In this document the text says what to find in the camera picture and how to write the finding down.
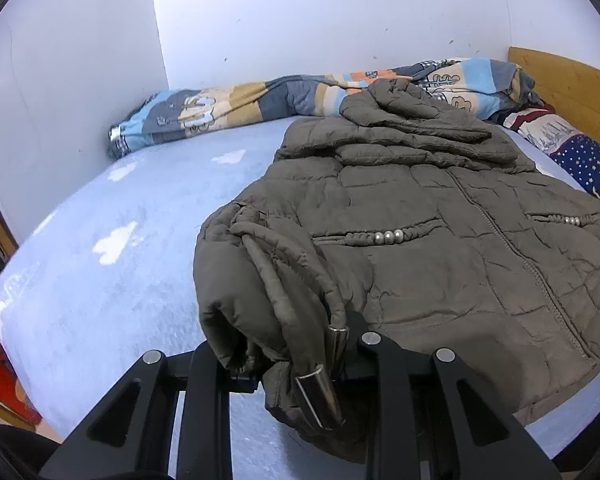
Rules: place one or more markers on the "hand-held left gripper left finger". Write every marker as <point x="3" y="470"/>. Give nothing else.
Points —
<point x="205" y="390"/>

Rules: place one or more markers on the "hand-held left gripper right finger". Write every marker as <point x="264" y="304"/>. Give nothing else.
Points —
<point x="382" y="385"/>

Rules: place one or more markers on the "olive hooded puffer jacket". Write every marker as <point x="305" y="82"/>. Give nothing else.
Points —
<point x="430" y="250"/>

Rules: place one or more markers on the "bed with light blue sheet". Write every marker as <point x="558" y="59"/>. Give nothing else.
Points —
<point x="130" y="260"/>

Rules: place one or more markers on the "red cloth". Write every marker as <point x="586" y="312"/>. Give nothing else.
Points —
<point x="0" y="360"/>

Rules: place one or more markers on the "striped patchwork blanket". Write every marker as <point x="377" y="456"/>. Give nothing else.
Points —
<point x="240" y="105"/>

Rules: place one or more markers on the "blue star print pillow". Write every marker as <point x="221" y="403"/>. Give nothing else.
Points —
<point x="575" y="150"/>

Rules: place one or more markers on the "wooden headboard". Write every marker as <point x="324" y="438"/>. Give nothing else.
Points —
<point x="575" y="85"/>

